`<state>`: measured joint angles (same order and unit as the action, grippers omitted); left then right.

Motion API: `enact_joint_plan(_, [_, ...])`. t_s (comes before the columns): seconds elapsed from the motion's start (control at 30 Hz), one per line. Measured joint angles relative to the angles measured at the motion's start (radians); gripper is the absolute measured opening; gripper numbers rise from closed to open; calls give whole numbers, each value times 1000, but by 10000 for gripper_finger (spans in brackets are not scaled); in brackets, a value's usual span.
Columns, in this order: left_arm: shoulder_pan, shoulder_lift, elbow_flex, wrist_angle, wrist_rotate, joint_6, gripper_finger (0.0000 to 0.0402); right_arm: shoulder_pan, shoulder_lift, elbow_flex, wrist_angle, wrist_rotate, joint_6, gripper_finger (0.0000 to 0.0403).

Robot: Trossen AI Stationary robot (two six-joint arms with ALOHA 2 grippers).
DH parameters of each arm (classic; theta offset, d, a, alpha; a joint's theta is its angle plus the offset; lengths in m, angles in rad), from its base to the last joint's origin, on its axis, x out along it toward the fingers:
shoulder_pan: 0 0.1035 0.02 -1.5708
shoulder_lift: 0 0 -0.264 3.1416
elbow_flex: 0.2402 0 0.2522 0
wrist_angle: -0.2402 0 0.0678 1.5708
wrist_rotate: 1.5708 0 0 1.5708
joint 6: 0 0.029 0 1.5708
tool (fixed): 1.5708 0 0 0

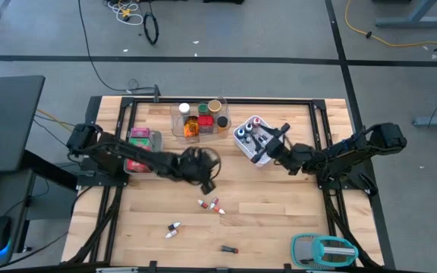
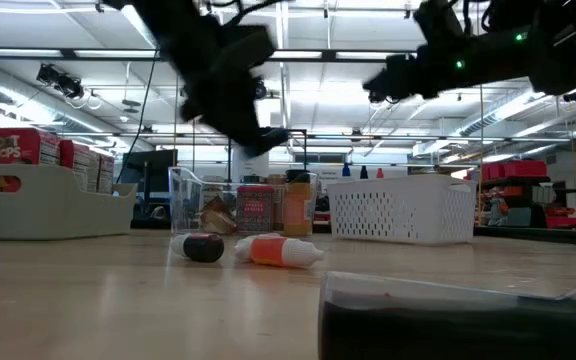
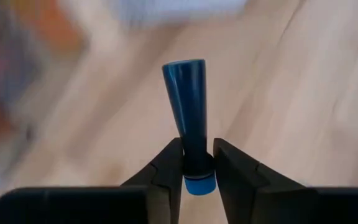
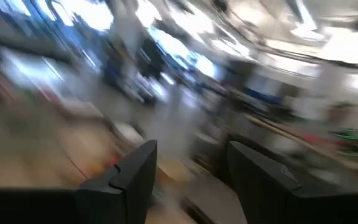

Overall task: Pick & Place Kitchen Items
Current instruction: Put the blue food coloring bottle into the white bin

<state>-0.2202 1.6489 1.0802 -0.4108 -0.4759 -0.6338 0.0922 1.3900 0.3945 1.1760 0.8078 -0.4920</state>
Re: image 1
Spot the red smoked paprika tin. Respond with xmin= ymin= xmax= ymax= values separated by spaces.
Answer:
xmin=197 ymin=115 xmax=215 ymax=133

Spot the teal handled grater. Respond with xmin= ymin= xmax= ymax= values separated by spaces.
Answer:
xmin=290 ymin=232 xmax=360 ymax=270

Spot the spice jar gold lid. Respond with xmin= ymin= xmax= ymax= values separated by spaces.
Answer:
xmin=207 ymin=99 xmax=222 ymax=116

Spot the white perforated plastic basket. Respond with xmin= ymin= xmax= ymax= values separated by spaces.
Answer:
xmin=232 ymin=115 xmax=280 ymax=168

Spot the green cereal box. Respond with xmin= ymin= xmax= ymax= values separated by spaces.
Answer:
xmin=129 ymin=137 xmax=154 ymax=149

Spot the white cable bundle yellow plug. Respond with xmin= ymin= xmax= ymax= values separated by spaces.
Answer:
xmin=106 ymin=0 xmax=144 ymax=27

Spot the yellow floor cable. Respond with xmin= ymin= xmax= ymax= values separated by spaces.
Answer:
xmin=344 ymin=0 xmax=437 ymax=49

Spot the beige plastic organiser bin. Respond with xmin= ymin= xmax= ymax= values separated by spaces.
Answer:
xmin=122 ymin=127 xmax=165 ymax=176

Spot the red Froot Loops cereal box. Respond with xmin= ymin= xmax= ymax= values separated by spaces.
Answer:
xmin=126 ymin=158 xmax=153 ymax=174

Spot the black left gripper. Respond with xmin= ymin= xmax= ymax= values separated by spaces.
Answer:
xmin=180 ymin=146 xmax=222 ymax=195

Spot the black cable coil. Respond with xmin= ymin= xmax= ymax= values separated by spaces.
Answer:
xmin=143 ymin=11 xmax=160 ymax=46

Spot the grey side desk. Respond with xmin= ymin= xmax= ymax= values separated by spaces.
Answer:
xmin=0 ymin=168 xmax=33 ymax=266

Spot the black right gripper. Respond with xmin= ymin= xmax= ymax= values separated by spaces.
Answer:
xmin=251 ymin=123 xmax=299 ymax=176

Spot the clear plastic bin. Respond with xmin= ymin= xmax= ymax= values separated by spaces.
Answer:
xmin=170 ymin=97 xmax=232 ymax=145

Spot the black desk top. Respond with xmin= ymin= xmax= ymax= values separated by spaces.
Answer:
xmin=0 ymin=74 xmax=46 ymax=174

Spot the orange brown snack packet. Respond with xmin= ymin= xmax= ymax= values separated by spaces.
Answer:
xmin=183 ymin=115 xmax=200 ymax=138

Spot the grey table leg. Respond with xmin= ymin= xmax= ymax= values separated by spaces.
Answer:
xmin=375 ymin=0 xmax=437 ymax=29

